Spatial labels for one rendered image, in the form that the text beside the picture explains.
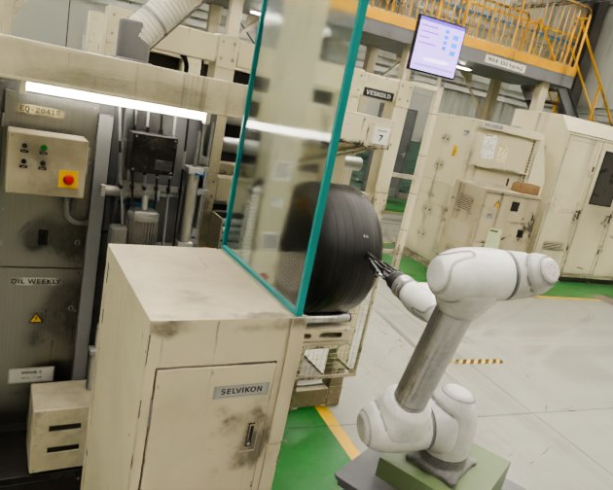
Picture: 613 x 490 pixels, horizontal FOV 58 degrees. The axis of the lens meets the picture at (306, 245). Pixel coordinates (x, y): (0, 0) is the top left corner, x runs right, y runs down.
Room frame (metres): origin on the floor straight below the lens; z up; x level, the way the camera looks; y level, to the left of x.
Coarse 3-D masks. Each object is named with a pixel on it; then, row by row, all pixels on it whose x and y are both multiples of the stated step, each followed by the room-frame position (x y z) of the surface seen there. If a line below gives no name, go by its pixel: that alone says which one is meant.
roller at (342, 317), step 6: (336, 312) 2.32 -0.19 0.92; (342, 312) 2.34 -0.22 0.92; (348, 312) 2.35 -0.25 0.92; (312, 318) 2.23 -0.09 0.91; (318, 318) 2.24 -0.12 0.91; (324, 318) 2.26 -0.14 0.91; (330, 318) 2.28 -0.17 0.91; (336, 318) 2.29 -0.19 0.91; (342, 318) 2.31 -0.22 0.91; (348, 318) 2.33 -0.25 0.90
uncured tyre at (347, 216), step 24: (336, 192) 2.29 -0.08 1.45; (360, 192) 2.38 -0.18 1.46; (336, 216) 2.18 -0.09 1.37; (360, 216) 2.24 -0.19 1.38; (336, 240) 2.13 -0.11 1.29; (360, 240) 2.18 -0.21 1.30; (336, 264) 2.11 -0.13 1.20; (360, 264) 2.16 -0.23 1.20; (312, 288) 2.14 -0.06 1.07; (336, 288) 2.13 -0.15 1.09; (360, 288) 2.19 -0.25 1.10; (312, 312) 2.24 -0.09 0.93
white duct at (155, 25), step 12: (156, 0) 2.18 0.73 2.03; (168, 0) 2.18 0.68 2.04; (180, 0) 2.20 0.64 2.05; (192, 0) 2.23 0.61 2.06; (144, 12) 2.15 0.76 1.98; (156, 12) 2.16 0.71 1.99; (168, 12) 2.18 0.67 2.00; (180, 12) 2.21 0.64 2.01; (144, 24) 2.14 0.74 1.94; (156, 24) 2.16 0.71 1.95; (168, 24) 2.20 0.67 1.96; (144, 36) 2.14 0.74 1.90; (156, 36) 2.18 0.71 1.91
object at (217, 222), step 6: (216, 216) 2.54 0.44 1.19; (222, 216) 2.62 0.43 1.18; (210, 222) 2.59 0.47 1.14; (216, 222) 2.53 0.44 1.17; (222, 222) 2.48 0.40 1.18; (210, 228) 2.58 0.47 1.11; (216, 228) 2.52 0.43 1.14; (222, 228) 2.49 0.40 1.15; (210, 234) 2.57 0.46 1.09; (216, 234) 2.51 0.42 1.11; (222, 234) 2.50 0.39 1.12; (210, 240) 2.56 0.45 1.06; (216, 240) 2.50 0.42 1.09; (222, 240) 2.64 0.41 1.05; (210, 246) 2.55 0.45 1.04; (216, 246) 2.49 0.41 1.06
